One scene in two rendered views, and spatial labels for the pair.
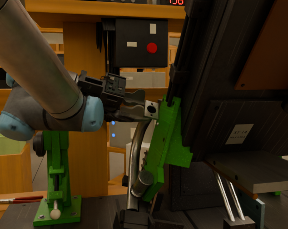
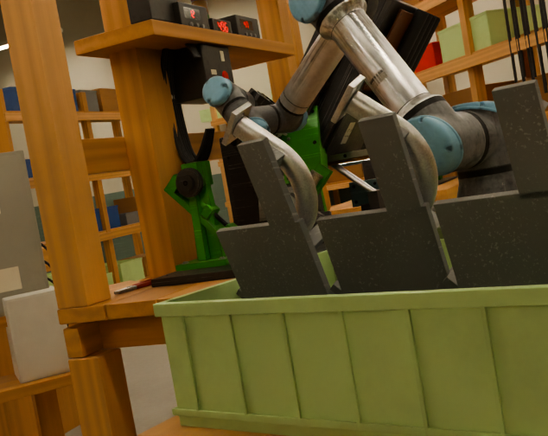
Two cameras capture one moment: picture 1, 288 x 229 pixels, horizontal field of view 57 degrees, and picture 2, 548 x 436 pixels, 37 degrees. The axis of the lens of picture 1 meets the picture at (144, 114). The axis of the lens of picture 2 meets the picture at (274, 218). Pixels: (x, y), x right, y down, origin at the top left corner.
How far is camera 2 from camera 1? 1.96 m
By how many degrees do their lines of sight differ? 53
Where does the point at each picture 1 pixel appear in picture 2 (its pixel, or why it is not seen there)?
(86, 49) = (156, 80)
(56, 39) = not seen: outside the picture
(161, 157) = (320, 155)
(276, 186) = not seen: hidden behind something
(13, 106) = (255, 112)
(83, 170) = (180, 235)
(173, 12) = (232, 39)
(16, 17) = not seen: hidden behind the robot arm
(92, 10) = (191, 35)
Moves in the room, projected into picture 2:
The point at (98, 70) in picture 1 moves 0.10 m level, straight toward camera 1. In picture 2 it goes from (168, 106) to (198, 99)
